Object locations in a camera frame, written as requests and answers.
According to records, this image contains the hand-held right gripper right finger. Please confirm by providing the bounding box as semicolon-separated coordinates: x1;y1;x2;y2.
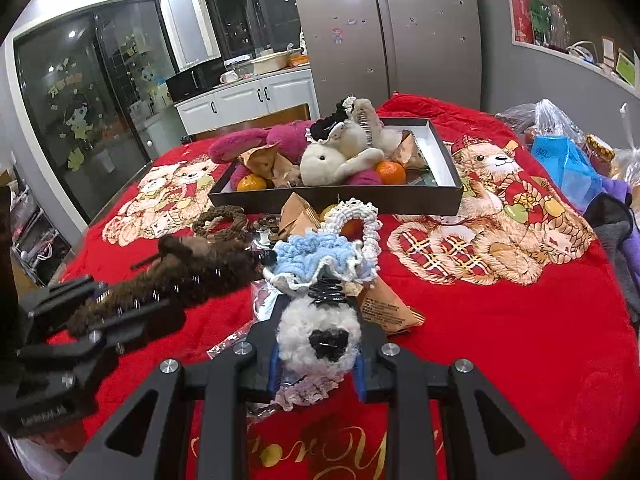
352;305;571;480

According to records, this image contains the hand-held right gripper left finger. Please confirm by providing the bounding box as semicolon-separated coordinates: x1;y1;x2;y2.
60;300;286;480

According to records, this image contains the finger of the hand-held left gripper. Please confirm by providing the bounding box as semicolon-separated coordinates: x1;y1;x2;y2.
90;300;187;356
17;275;111;331

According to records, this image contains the white fuzzy hair clip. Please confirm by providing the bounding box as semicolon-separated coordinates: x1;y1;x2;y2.
276;270;363;376

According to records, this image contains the gold pyramid snack packet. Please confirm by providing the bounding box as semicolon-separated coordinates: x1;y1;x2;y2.
277;191;323;236
357;275;426;336
239;142;301;188
395;130;431;171

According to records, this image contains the brown fuzzy hair clip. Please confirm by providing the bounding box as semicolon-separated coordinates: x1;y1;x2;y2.
65;235;261;338

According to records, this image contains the black shallow box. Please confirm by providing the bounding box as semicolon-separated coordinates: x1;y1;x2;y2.
207;117;463;216

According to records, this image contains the magenta plush toy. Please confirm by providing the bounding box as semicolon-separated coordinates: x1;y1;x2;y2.
207;120;386;191

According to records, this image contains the cream plush rabbit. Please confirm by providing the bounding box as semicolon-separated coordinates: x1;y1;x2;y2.
299;117;401;188

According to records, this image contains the black scrunchie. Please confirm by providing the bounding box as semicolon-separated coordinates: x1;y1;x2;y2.
305;97;356;143

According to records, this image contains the beige fuzzy claw hair clip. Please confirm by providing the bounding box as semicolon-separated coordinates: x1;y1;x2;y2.
345;97;383;148

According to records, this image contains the person's left hand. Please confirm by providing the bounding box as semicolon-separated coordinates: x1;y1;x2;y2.
20;417;88;461

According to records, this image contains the purple lace scrunchie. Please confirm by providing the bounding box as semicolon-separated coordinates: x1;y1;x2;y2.
272;372;346;413

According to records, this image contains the clear plastic wrapper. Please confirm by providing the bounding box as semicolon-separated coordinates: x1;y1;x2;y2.
207;280;286;361

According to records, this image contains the red printed blanket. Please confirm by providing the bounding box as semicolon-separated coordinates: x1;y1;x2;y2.
47;92;640;480

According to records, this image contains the round silver mirror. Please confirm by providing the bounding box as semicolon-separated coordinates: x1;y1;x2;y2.
250;230;281;253

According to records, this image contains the blue knit scrunchie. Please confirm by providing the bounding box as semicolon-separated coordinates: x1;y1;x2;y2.
272;232;361;281

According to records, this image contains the white lace scrunchie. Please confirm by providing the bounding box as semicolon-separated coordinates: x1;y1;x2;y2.
322;199;382;281

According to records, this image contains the glass sliding door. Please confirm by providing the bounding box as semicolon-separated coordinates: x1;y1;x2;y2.
12;0;181;231

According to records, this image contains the white kitchen cabinet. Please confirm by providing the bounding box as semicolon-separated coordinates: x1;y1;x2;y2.
174;67;321;133

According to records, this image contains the black microwave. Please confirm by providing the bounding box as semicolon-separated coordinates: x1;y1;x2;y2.
165;57;228;103

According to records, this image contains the grey black cloth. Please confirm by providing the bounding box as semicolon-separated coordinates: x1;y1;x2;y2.
582;192;640;326

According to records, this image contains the blue plastic bag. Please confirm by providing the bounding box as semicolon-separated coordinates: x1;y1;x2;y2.
530;135;603;213

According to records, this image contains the cream plastic basin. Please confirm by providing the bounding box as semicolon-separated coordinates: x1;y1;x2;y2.
249;50;296;75

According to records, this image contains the clear bag of red food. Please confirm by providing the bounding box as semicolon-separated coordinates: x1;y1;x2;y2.
495;99;586;161

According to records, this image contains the purple cloth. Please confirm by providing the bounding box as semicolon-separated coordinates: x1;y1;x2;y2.
600;175;640;241

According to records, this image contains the dark kitchen window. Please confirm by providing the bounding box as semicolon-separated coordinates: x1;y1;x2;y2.
200;0;303;61

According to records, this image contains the clear knotted plastic bag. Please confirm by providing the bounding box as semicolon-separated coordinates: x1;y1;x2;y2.
582;102;640;181

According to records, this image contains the silver refrigerator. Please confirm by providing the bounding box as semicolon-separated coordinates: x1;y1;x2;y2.
285;0;488;116

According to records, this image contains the red box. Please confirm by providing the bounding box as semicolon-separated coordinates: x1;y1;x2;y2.
509;0;535;43

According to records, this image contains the green white box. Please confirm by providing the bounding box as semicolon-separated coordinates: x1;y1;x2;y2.
615;50;638;86

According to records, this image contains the metal wire rack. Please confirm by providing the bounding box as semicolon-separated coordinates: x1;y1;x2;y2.
15;200;71;286

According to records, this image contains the dark bead bracelet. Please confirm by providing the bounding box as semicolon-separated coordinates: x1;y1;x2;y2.
247;215;283;241

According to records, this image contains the brown wooden bead bracelet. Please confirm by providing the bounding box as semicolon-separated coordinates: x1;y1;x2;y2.
192;207;248;238

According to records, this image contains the white wall shelf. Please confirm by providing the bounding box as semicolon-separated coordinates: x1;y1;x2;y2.
500;0;640;106

